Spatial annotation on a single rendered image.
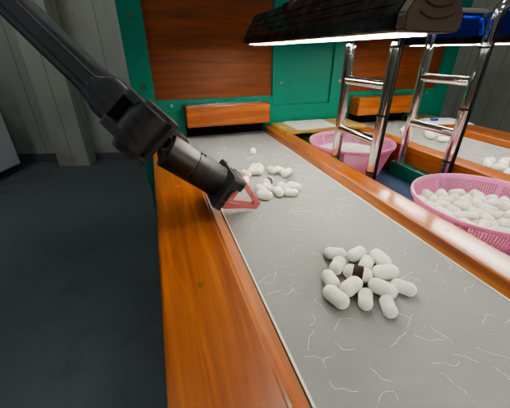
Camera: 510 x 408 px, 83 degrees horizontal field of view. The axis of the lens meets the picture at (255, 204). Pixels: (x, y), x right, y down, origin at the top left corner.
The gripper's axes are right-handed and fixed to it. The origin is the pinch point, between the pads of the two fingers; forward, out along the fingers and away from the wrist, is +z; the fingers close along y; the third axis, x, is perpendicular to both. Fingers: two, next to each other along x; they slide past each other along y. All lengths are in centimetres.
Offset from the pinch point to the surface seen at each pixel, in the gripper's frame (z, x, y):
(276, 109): 18, -23, 60
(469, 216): 31.2, -23.3, -14.6
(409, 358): 5.2, -2.3, -34.4
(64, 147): -46, 113, 274
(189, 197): -9.6, 7.0, 5.5
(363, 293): 4.1, -3.5, -26.6
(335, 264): 3.7, -3.3, -20.9
